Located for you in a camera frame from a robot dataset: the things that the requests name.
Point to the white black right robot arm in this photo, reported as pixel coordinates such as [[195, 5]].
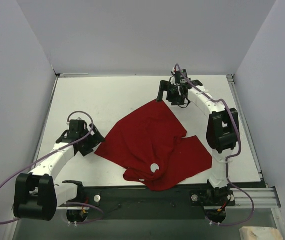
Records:
[[222, 135]]

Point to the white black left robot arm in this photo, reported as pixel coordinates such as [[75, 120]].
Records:
[[37, 195]]

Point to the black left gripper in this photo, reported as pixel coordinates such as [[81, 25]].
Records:
[[91, 139]]

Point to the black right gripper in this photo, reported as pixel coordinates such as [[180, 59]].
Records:
[[167, 88]]

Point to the aluminium table edge rail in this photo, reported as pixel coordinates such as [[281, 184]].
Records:
[[90, 75]]

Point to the red t-shirt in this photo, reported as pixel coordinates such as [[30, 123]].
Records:
[[153, 135]]

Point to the round painted brooch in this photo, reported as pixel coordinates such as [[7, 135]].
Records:
[[154, 167]]

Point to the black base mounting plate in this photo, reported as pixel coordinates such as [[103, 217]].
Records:
[[194, 195]]

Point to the beige foam block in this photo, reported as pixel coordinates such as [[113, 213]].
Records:
[[260, 233]]

